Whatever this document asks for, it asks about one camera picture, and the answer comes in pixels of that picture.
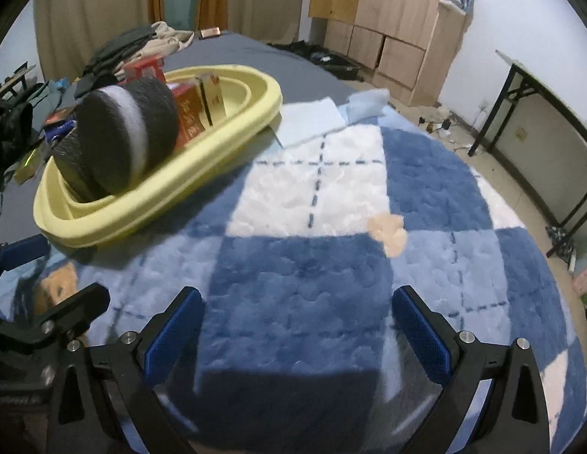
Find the red white small box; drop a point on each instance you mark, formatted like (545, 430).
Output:
(144, 70)

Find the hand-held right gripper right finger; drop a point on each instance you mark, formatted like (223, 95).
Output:
(421, 335)

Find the dark green jacket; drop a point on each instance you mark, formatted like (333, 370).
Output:
(14, 127)

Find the pale yellow oval tray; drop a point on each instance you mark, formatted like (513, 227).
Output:
(203, 165)

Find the black folding table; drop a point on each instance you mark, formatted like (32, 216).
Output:
(558, 99)

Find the red black box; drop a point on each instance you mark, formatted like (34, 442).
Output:
(61, 116)

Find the beige curtain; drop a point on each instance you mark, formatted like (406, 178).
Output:
(90, 9)

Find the black white-banded sponge cylinder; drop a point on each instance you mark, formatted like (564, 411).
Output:
(104, 142)
(71, 163)

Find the red gold-print carton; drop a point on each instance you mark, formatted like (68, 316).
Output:
(189, 113)

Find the pink shopping bag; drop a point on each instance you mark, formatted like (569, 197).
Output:
(585, 286)

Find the wooden wardrobe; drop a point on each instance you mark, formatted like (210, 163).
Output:
(393, 23)

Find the blue white checkered blanket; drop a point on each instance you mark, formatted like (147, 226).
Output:
(298, 283)

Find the pile of clothes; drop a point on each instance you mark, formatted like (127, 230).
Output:
(116, 52)

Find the light blue folded cloth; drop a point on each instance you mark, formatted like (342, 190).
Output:
(310, 120)

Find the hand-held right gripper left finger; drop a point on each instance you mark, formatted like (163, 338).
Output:
(175, 335)

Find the beige garment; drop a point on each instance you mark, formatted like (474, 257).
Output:
(168, 38)

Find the small brown box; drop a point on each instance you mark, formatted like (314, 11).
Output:
(210, 33)

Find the gold green box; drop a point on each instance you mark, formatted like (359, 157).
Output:
(33, 164)

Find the pale blue crumpled cloth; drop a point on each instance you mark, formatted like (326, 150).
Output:
(367, 102)

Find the red and silver carton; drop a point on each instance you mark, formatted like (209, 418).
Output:
(215, 99)

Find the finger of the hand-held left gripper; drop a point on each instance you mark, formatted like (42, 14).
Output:
(21, 251)
(80, 302)

